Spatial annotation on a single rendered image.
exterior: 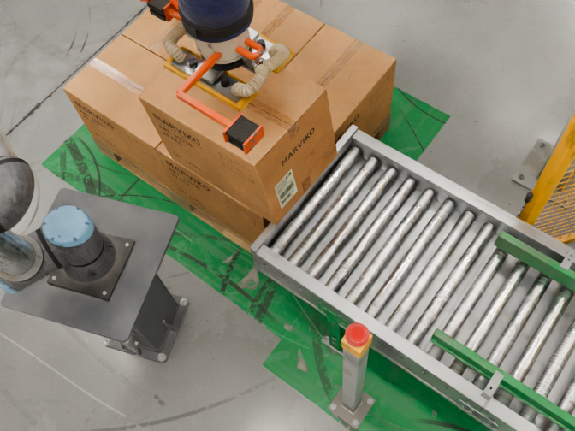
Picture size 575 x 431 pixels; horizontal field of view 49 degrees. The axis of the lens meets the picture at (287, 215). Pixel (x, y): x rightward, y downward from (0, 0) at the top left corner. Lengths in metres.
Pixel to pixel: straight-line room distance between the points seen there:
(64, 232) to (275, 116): 0.80
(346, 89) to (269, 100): 0.66
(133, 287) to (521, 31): 2.66
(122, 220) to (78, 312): 0.37
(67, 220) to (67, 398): 1.15
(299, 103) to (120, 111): 1.02
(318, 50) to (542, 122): 1.28
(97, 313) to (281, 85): 1.04
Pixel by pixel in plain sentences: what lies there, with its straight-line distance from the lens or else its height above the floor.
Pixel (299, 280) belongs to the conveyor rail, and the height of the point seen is 0.60.
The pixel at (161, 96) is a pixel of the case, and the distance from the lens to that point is 2.44.
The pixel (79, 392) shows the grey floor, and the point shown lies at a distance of 3.08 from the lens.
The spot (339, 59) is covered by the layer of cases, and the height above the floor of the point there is 0.54.
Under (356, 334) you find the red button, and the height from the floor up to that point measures 1.04.
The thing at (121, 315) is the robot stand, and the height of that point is 0.75.
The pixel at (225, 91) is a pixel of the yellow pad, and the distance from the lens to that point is 2.09.
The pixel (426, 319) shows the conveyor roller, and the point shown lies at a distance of 2.38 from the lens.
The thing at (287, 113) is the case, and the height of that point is 1.00.
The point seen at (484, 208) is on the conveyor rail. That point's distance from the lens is 2.55.
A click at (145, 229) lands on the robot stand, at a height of 0.75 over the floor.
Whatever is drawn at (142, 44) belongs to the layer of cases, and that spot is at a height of 0.54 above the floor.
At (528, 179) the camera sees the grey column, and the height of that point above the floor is 0.01.
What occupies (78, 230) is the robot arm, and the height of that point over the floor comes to 1.03.
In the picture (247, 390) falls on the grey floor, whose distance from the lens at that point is 2.88.
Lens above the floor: 2.79
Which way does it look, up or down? 62 degrees down
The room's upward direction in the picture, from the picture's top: 9 degrees counter-clockwise
